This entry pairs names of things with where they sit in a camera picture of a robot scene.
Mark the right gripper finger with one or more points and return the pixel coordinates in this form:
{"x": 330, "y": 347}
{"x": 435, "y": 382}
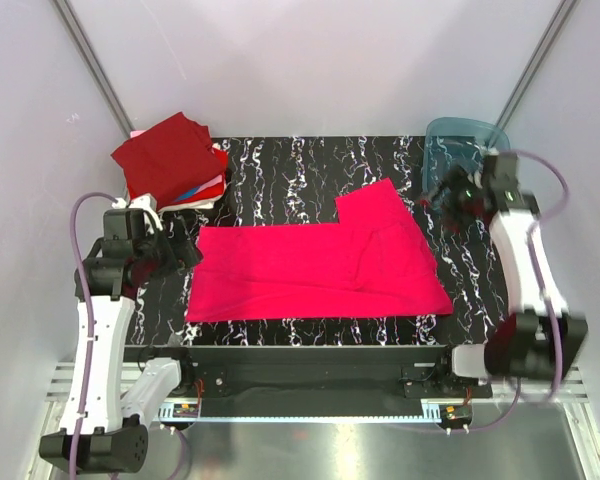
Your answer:
{"x": 455, "y": 224}
{"x": 433, "y": 198}

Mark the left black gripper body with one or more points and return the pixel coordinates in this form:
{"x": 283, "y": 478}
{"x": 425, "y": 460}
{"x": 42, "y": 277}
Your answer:
{"x": 166, "y": 255}

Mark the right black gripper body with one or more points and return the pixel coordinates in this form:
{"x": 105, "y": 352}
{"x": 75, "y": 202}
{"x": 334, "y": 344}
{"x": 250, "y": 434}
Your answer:
{"x": 461, "y": 194}

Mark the bright pink t shirt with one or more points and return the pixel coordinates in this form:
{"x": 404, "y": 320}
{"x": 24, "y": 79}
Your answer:
{"x": 373, "y": 262}

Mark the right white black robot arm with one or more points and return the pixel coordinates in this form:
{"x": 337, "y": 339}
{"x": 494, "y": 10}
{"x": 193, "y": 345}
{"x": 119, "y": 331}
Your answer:
{"x": 540, "y": 338}

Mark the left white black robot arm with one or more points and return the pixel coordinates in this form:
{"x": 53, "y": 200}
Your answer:
{"x": 104, "y": 430}

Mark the stack of folded t shirts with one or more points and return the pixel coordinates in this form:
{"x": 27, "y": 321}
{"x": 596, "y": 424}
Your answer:
{"x": 203, "y": 196}

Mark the teal translucent plastic bin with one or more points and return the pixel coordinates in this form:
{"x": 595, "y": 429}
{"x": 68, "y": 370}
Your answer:
{"x": 458, "y": 141}

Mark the folded dark red t shirt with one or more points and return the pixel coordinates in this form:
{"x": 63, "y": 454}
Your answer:
{"x": 169, "y": 159}

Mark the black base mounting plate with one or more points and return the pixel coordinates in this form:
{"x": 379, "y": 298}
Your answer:
{"x": 333, "y": 367}

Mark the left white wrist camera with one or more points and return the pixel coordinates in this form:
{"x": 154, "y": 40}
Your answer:
{"x": 145, "y": 202}

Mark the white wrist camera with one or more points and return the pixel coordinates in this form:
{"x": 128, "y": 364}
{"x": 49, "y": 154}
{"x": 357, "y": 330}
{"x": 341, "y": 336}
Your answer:
{"x": 483, "y": 177}
{"x": 145, "y": 202}

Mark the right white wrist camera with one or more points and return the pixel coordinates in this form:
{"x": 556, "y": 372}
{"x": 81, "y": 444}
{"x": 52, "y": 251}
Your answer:
{"x": 483, "y": 177}

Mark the aluminium frame rail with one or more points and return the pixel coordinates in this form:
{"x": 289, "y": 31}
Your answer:
{"x": 383, "y": 403}

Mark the right aluminium corner post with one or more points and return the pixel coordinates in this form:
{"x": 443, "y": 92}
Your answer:
{"x": 557, "y": 23}

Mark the aluminium corner post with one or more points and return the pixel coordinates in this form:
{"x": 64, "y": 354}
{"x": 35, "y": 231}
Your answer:
{"x": 557, "y": 23}
{"x": 78, "y": 35}

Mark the left aluminium corner post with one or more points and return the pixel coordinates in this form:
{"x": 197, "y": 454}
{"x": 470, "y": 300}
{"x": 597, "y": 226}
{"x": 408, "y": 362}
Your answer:
{"x": 78, "y": 35}

